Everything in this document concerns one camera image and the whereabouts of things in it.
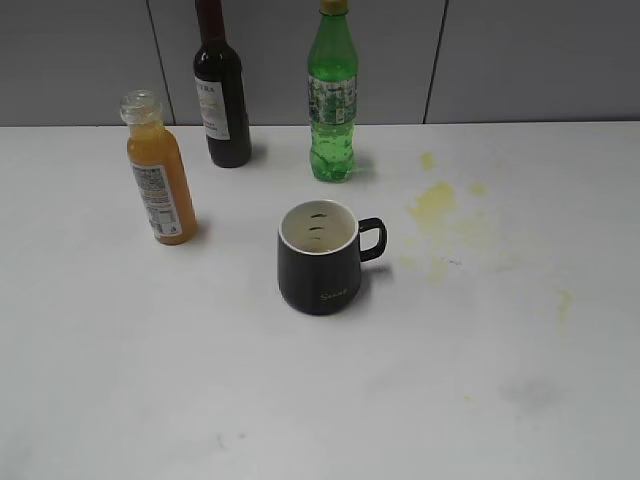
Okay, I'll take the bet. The black ceramic mug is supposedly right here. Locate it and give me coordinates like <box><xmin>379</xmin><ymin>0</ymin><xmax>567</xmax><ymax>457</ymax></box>
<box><xmin>277</xmin><ymin>199</ymin><xmax>388</xmax><ymax>316</ymax></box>

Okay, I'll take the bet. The clear orange juice bottle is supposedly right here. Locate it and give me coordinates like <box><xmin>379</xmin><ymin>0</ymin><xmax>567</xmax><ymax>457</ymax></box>
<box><xmin>120</xmin><ymin>90</ymin><xmax>198</xmax><ymax>246</ymax></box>

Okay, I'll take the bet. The green plastic soda bottle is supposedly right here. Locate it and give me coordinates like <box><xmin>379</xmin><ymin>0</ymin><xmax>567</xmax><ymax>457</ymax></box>
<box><xmin>307</xmin><ymin>1</ymin><xmax>359</xmax><ymax>183</ymax></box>

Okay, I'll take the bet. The dark red wine bottle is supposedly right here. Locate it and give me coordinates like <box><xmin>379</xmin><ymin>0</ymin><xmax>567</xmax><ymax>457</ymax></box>
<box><xmin>193</xmin><ymin>1</ymin><xmax>252</xmax><ymax>168</ymax></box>

